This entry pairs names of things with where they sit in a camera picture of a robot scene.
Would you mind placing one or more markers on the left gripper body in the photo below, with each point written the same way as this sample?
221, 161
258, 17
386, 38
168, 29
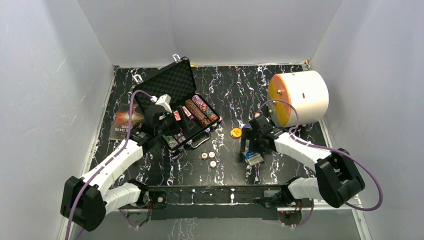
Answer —
167, 122

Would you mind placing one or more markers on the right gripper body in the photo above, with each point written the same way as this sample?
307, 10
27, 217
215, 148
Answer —
255, 144

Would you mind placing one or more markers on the red playing card deck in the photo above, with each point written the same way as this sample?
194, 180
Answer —
178, 115

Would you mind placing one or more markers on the blue playing card deck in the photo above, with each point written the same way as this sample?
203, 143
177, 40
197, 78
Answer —
252, 158

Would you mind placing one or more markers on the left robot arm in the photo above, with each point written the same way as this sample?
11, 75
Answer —
88, 199

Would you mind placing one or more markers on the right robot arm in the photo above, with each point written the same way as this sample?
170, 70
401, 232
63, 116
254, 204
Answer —
336, 179

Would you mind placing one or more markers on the black poker chip case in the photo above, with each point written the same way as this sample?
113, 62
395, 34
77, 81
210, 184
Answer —
177, 80

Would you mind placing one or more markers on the yellow dealer button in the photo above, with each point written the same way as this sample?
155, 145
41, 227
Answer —
236, 133

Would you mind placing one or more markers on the brown chip row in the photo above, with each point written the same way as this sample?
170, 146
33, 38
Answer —
199, 115

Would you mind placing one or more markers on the blue grey chip row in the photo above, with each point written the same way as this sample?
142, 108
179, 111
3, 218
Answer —
180, 138

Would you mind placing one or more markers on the red green chip row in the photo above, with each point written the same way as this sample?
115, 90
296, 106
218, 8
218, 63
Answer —
170, 141

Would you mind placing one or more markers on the brown poker chip left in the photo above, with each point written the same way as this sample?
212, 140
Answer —
204, 156

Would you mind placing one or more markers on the white poker chip upper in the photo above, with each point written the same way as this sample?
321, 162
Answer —
211, 155

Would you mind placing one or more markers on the white poker chip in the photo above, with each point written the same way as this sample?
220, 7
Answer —
211, 155
213, 164

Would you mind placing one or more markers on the dark book with orange cover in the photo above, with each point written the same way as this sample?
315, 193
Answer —
120, 124

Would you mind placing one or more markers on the white poker chip lower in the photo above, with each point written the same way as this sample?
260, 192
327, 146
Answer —
213, 164

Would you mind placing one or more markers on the white orange cylindrical drum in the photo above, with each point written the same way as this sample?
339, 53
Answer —
306, 91

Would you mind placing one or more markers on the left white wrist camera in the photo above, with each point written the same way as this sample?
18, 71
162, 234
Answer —
163, 100

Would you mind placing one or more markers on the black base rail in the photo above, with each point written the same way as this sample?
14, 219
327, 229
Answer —
267, 202

